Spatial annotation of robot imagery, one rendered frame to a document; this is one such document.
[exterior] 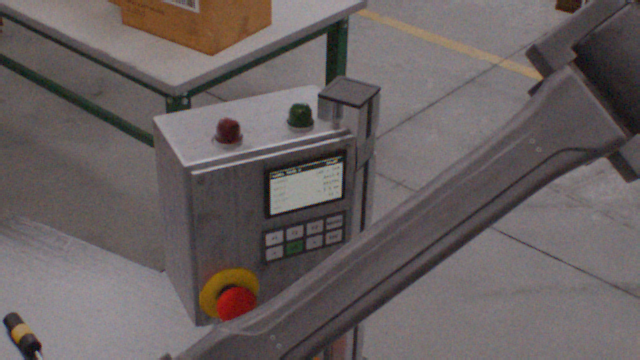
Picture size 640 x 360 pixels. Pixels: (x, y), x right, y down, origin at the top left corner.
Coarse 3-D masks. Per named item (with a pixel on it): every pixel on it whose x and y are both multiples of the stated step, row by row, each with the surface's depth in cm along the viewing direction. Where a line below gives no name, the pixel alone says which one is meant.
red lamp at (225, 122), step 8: (224, 120) 81; (232, 120) 81; (216, 128) 81; (224, 128) 81; (232, 128) 81; (240, 128) 81; (216, 136) 82; (224, 136) 81; (232, 136) 81; (240, 136) 82; (216, 144) 81; (224, 144) 81; (232, 144) 81; (240, 144) 82
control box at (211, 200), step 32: (256, 96) 89; (288, 96) 89; (160, 128) 84; (192, 128) 84; (256, 128) 84; (320, 128) 85; (160, 160) 86; (192, 160) 80; (224, 160) 80; (256, 160) 81; (288, 160) 83; (352, 160) 86; (160, 192) 89; (192, 192) 80; (224, 192) 81; (256, 192) 83; (192, 224) 83; (224, 224) 83; (256, 224) 85; (288, 224) 87; (192, 256) 85; (224, 256) 85; (256, 256) 87; (320, 256) 91; (192, 288) 87; (256, 288) 89; (192, 320) 89
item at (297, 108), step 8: (296, 104) 84; (304, 104) 84; (296, 112) 83; (304, 112) 83; (288, 120) 84; (296, 120) 83; (304, 120) 83; (312, 120) 84; (288, 128) 84; (296, 128) 84; (304, 128) 84; (312, 128) 84
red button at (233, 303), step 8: (224, 288) 87; (232, 288) 86; (240, 288) 86; (224, 296) 85; (232, 296) 85; (240, 296) 85; (248, 296) 86; (224, 304) 85; (232, 304) 85; (240, 304) 85; (248, 304) 86; (256, 304) 87; (224, 312) 85; (232, 312) 85; (240, 312) 86; (224, 320) 86
